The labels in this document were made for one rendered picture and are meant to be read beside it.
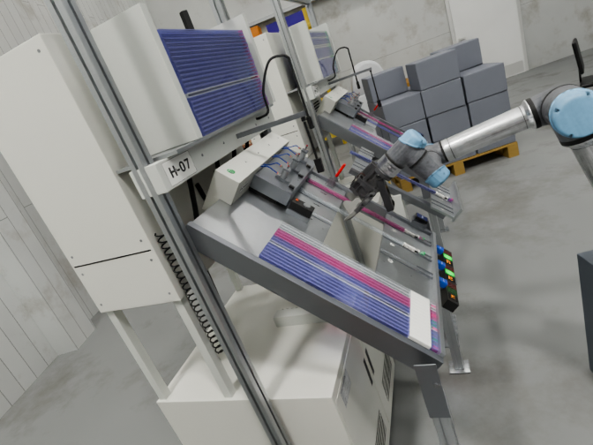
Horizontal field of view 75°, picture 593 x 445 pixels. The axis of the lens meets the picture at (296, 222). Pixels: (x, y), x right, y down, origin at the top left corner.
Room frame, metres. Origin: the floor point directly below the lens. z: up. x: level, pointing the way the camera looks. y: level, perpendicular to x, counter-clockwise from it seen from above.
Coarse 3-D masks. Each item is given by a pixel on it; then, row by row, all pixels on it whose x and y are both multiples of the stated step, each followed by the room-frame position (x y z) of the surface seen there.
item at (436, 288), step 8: (432, 232) 1.35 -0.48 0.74; (432, 240) 1.29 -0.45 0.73; (432, 248) 1.24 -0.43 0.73; (432, 256) 1.19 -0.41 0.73; (432, 264) 1.15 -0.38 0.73; (432, 272) 1.10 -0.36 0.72; (432, 280) 1.06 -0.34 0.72; (432, 288) 1.03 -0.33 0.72; (440, 304) 0.93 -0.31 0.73; (440, 312) 0.90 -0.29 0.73; (440, 320) 0.86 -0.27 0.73; (440, 328) 0.83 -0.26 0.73; (440, 336) 0.80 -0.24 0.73; (440, 344) 0.77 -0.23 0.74; (440, 352) 0.75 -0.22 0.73
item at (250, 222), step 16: (320, 192) 1.38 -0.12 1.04; (208, 208) 1.05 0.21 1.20; (224, 208) 1.08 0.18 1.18; (240, 208) 1.10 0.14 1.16; (256, 208) 1.13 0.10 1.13; (272, 208) 1.16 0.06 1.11; (320, 208) 1.27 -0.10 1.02; (208, 224) 0.98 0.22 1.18; (224, 224) 1.00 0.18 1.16; (240, 224) 1.03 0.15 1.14; (256, 224) 1.05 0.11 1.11; (272, 224) 1.08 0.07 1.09; (304, 224) 1.14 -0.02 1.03; (320, 224) 1.17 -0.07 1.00; (240, 240) 0.96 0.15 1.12; (256, 240) 0.98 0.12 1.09; (320, 240) 1.08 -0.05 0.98
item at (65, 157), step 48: (48, 48) 1.00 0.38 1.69; (0, 96) 1.08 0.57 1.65; (48, 96) 1.02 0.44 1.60; (0, 144) 1.12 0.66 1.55; (48, 144) 1.05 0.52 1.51; (96, 144) 0.99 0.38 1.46; (48, 192) 1.09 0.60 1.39; (96, 192) 1.03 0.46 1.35; (96, 240) 1.06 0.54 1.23; (144, 240) 1.00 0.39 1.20; (96, 288) 1.10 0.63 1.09; (144, 288) 1.03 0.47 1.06; (240, 288) 1.71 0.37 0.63; (192, 336) 1.02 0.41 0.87
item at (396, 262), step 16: (384, 224) 1.32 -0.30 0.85; (400, 224) 1.36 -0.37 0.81; (384, 240) 1.21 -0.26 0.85; (416, 240) 1.28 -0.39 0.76; (384, 256) 1.11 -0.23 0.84; (400, 256) 1.14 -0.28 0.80; (416, 256) 1.18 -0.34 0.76; (384, 272) 1.03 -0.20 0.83; (400, 272) 1.06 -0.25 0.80; (416, 272) 1.08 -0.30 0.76; (416, 288) 1.00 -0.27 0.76
